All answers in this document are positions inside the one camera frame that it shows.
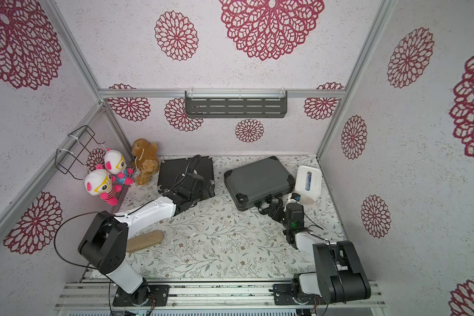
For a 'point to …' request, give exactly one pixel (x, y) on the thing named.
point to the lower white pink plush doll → (99, 182)
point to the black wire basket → (64, 160)
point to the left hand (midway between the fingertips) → (207, 190)
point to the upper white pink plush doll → (115, 164)
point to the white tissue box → (308, 182)
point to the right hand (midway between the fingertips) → (275, 204)
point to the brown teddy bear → (145, 160)
